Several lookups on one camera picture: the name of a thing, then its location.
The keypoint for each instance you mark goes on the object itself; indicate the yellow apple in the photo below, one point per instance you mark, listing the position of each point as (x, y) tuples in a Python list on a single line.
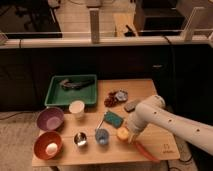
[(123, 133)]

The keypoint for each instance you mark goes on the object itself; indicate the small metal cup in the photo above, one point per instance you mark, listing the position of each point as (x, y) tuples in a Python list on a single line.
[(80, 139)]

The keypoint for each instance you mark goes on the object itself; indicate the white rail bar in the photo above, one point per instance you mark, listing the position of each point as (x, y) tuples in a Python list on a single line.
[(107, 41)]

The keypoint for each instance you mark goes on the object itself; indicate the blue cup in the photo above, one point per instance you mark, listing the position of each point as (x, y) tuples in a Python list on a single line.
[(102, 136)]

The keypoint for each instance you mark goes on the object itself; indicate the green plastic tray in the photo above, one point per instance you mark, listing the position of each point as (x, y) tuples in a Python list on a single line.
[(57, 96)]

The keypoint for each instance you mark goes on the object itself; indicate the blue silver wrapper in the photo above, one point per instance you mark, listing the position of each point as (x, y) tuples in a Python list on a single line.
[(121, 96)]

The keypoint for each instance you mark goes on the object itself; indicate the red bowl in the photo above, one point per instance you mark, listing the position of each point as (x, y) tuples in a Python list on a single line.
[(47, 145)]

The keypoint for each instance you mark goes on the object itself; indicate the white paper cup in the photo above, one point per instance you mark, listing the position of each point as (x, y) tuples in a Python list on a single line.
[(77, 109)]

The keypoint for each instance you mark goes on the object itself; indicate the white egg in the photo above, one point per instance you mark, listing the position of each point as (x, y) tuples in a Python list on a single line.
[(51, 149)]

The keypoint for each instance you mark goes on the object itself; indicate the red grapes bunch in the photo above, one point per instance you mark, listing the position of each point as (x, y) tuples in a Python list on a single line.
[(111, 100)]

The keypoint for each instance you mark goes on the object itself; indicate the purple bowl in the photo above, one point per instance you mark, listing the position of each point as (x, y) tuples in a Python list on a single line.
[(50, 119)]

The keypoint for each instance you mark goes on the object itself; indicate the grey toy in tray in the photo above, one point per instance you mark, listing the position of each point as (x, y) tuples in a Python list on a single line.
[(66, 84)]

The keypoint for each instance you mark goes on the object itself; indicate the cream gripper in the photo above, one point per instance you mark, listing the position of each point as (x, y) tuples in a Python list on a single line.
[(132, 137)]

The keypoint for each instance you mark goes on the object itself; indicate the green sponge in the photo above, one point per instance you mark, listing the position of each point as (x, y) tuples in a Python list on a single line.
[(113, 119)]

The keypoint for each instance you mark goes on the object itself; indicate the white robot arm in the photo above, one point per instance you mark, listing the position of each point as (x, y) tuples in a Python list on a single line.
[(152, 110)]

